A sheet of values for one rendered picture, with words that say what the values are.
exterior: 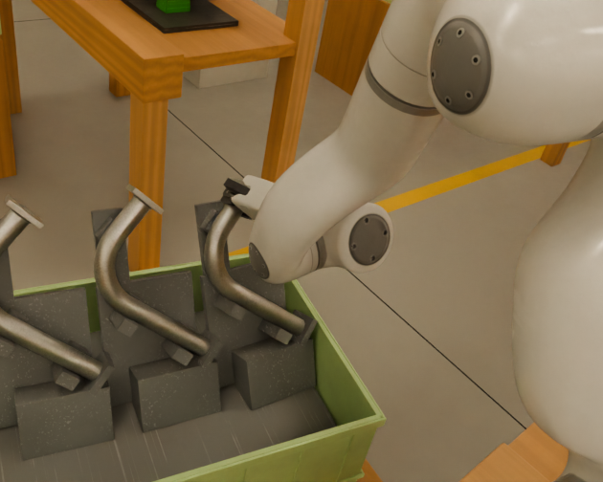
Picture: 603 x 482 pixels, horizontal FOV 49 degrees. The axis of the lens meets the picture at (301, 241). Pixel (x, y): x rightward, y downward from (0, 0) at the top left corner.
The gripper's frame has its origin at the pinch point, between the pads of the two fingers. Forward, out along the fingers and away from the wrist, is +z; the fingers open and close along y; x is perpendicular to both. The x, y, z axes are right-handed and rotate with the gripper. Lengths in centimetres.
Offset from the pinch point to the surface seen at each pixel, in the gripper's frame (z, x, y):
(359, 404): -15.0, 16.1, -29.3
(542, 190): 140, -138, -224
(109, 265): 2.0, 18.9, 10.8
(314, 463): -16.5, 27.1, -26.0
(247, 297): -0.8, 11.6, -10.1
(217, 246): -0.8, 7.8, -0.5
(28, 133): 255, -9, -17
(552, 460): -31, 7, -58
